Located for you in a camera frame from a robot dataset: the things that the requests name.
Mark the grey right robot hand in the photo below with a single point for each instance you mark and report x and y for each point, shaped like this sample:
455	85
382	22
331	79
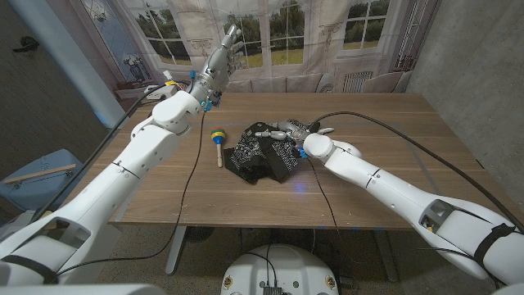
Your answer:
294	131

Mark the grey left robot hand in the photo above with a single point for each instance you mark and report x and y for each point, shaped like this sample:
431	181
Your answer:
217	67

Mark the black paisley bandana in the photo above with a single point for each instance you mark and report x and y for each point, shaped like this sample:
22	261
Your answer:
258	157

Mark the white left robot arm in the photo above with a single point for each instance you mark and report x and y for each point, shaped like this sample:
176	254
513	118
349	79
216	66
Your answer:
114	188

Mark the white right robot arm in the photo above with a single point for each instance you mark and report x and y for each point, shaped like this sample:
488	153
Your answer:
401	196

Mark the colourful wooden maraca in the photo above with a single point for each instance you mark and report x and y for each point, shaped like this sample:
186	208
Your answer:
218	137

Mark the white power box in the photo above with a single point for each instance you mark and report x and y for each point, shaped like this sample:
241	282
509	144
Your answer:
153	93

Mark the printed window backdrop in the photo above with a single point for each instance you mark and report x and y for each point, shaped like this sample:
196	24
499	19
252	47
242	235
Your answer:
286	41

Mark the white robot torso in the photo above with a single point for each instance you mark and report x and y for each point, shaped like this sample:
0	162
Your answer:
282	270

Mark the black round fan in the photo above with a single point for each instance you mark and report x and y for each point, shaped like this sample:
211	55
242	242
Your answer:
199	233

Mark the pale round column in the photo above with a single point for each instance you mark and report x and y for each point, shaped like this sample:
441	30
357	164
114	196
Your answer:
73	61

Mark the table leg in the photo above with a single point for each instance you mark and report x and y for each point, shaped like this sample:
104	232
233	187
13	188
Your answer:
176	250
385	254

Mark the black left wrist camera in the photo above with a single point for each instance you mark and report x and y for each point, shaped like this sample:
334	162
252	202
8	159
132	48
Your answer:
214	99

